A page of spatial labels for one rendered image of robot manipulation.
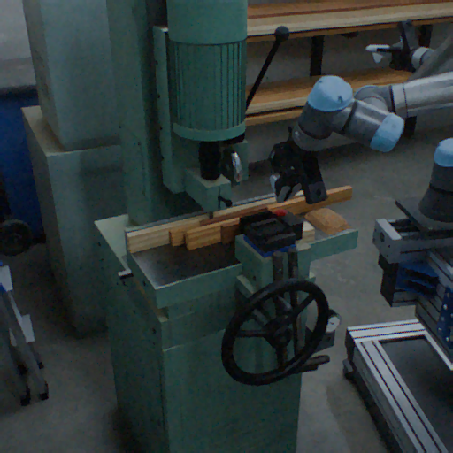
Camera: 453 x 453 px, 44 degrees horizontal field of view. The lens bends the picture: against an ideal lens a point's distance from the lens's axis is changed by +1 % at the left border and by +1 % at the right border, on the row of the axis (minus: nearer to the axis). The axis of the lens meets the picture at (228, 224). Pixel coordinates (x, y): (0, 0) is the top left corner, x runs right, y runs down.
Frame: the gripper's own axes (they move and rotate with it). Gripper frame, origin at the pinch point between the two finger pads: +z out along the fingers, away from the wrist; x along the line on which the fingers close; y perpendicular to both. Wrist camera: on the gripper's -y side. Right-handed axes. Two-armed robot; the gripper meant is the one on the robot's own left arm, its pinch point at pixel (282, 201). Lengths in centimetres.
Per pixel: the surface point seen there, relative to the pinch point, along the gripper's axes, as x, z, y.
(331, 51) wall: -196, 143, 191
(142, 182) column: 22.0, 24.0, 30.3
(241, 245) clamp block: 10.5, 9.3, -3.9
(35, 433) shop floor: 63, 120, -2
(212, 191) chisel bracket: 12.6, 6.1, 11.0
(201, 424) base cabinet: 23, 57, -32
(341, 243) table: -20.6, 16.4, -8.2
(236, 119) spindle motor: 7.3, -11.2, 18.0
